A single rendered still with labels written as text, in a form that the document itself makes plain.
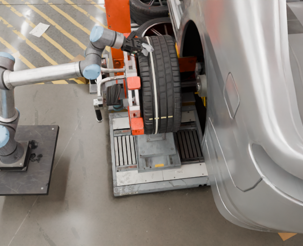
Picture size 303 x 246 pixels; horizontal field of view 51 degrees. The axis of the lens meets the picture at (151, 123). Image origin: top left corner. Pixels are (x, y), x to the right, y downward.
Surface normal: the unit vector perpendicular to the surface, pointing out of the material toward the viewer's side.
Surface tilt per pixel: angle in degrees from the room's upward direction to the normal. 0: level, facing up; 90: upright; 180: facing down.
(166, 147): 0
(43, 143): 0
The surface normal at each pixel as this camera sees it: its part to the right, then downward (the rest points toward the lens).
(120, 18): 0.12, 0.83
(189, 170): 0.00, -0.55
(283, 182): 0.24, -0.45
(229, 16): -0.93, -0.07
